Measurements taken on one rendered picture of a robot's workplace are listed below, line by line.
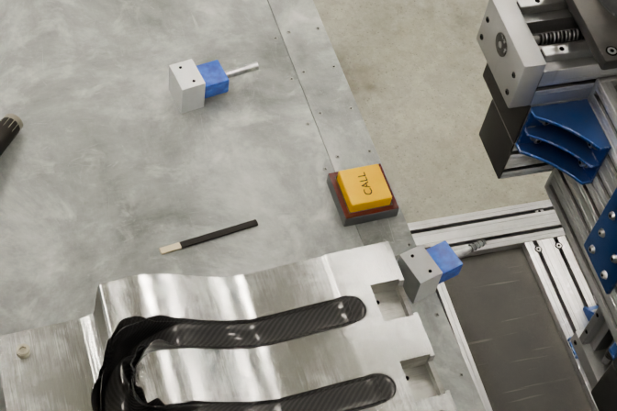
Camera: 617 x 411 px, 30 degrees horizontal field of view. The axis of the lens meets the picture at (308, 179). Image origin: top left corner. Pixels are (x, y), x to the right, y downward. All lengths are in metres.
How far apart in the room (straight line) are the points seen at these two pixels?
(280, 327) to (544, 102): 0.52
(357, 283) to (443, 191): 1.24
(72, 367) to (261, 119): 0.49
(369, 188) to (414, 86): 1.27
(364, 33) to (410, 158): 0.40
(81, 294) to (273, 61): 0.48
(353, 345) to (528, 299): 0.94
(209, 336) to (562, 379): 1.02
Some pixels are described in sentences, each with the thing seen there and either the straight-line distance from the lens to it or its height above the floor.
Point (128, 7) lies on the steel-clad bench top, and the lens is 1.82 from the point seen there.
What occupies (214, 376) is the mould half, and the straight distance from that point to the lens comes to 1.34.
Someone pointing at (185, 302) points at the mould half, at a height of 0.92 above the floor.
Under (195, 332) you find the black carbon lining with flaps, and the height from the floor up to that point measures 0.91.
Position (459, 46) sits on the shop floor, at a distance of 2.96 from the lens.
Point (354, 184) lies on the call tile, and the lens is 1.59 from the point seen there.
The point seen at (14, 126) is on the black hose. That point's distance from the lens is 1.64.
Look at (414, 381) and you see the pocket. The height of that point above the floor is 0.86.
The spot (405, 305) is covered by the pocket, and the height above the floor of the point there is 0.87.
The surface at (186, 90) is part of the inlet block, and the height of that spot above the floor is 0.85.
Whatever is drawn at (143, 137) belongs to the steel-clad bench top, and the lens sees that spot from 1.66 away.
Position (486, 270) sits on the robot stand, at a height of 0.21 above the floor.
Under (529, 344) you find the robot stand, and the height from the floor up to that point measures 0.21.
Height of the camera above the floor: 2.12
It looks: 54 degrees down
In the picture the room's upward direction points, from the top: 11 degrees clockwise
